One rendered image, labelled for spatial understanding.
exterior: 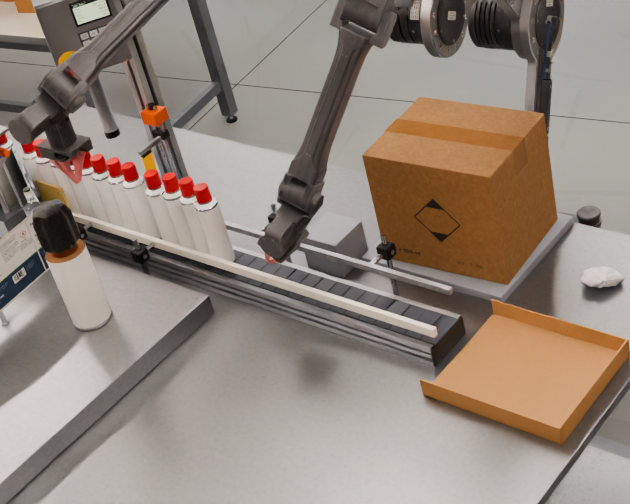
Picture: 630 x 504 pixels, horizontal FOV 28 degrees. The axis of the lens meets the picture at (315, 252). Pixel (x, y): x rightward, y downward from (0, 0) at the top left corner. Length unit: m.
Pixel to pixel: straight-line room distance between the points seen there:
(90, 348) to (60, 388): 0.12
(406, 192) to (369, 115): 2.43
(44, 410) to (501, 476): 0.94
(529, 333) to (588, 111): 2.36
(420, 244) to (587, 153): 1.95
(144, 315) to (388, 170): 0.62
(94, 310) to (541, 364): 0.96
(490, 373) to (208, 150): 1.23
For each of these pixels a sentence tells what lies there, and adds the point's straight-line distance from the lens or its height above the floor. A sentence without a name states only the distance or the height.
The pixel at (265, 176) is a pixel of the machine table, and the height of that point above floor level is 0.83.
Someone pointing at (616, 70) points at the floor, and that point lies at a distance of 5.02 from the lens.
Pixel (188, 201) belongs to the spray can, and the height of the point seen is 1.04.
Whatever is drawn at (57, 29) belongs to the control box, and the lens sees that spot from 2.81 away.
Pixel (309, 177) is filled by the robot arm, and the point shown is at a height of 1.18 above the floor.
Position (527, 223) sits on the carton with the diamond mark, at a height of 0.93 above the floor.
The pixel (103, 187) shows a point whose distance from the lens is 2.96.
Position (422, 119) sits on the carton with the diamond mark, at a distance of 2.67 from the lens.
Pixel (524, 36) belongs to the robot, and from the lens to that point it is 3.41.
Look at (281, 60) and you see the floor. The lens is 5.59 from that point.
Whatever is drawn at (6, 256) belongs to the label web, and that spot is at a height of 1.02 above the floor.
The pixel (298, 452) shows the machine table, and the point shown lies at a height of 0.83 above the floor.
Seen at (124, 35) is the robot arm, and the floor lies 1.47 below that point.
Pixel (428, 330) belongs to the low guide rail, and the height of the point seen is 0.91.
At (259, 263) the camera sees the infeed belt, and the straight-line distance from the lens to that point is 2.78.
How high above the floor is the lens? 2.46
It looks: 35 degrees down
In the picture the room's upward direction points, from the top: 15 degrees counter-clockwise
